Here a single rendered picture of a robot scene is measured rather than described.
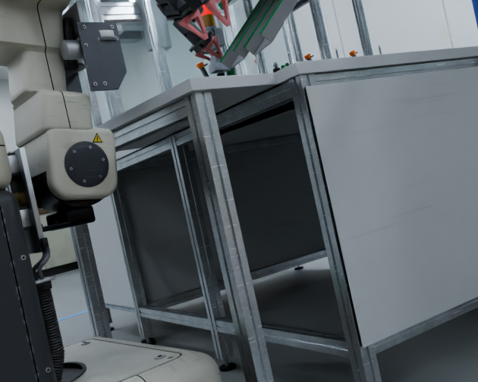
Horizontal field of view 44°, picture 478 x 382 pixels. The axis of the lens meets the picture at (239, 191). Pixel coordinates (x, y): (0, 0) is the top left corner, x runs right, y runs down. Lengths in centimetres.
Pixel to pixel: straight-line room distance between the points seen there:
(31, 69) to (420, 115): 99
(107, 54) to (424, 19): 466
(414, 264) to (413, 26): 449
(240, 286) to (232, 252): 8
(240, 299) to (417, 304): 48
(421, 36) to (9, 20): 480
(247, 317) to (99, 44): 71
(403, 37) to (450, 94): 422
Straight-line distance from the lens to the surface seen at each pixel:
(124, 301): 289
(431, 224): 162
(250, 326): 135
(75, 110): 137
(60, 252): 847
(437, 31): 577
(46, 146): 134
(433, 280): 162
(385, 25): 609
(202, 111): 133
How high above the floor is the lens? 60
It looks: level
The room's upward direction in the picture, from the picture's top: 12 degrees counter-clockwise
